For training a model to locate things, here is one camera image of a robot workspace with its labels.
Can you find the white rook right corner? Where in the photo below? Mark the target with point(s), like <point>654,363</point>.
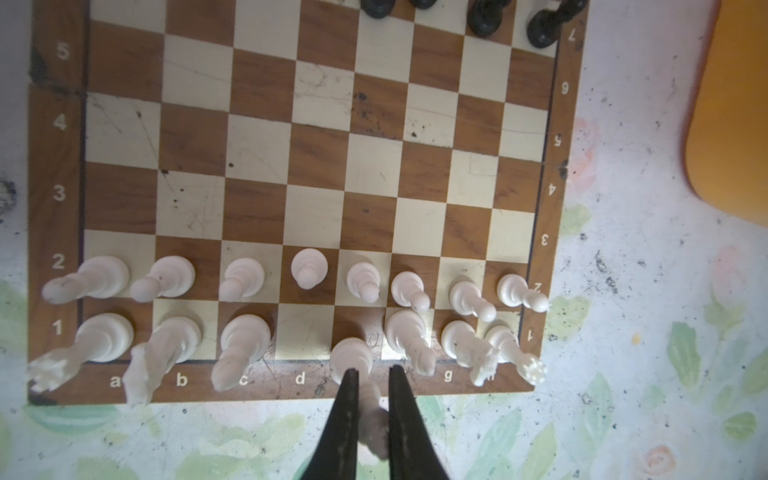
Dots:
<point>529,366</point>

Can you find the black pawn on board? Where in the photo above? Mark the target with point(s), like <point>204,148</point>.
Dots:
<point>485,17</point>
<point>545,27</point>
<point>377,9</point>

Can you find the white king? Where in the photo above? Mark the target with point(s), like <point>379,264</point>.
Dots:
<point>373,422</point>

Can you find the white bishop on board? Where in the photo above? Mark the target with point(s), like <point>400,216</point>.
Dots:
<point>244,340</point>

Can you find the white bishop right side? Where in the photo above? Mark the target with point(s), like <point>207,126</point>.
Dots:
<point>405,332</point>

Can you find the white knight right side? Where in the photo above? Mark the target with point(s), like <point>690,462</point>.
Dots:
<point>459,342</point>

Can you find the white knight on board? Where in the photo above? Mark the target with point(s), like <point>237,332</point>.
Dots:
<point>173,341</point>

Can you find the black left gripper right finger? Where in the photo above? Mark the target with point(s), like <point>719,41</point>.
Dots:
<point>411,452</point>

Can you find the floral table mat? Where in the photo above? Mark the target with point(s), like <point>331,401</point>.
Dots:
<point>656,348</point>

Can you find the yellow plastic bin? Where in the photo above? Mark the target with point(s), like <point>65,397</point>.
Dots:
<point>725,151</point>

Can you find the white rook corner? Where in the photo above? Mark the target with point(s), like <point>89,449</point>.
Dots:
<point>101,338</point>
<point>529,366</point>

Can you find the white pawn on board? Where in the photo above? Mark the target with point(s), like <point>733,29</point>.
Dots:
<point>363,281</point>
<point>465,299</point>
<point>309,268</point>
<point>513,291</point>
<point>170,276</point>
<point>408,290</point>
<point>244,277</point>
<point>99,277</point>

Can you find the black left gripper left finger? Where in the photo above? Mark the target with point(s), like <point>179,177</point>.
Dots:
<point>336,454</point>

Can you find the white rook left corner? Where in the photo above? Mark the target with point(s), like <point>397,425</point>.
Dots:
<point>101,338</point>

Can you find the wooden chess board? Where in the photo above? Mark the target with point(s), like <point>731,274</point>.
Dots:
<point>217,130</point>

